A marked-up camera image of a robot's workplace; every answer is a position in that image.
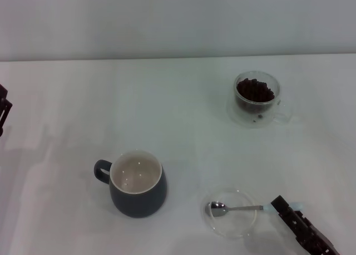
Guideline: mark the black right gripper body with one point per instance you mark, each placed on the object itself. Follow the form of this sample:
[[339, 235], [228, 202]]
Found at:
[[320, 244]]

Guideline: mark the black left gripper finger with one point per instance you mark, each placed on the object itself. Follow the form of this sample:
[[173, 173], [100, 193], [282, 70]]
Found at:
[[4, 110]]

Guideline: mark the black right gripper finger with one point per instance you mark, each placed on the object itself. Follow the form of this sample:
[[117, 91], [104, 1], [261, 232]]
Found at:
[[289, 213]]

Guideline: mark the dark grey ceramic mug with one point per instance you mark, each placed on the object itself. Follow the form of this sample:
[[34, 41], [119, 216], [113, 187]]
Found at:
[[139, 205]]

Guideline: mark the coffee beans pile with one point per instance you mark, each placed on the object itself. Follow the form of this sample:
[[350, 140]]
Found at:
[[254, 89]]

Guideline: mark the double-walled glass cup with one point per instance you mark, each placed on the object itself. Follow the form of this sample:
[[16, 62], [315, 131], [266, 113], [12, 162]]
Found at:
[[257, 75]]

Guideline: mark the clear glass dish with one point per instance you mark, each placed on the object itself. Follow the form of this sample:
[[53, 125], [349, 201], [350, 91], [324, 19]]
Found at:
[[233, 223]]

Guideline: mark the clear glass saucer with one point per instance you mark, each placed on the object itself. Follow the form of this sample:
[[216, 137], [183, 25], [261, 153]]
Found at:
[[236, 121]]

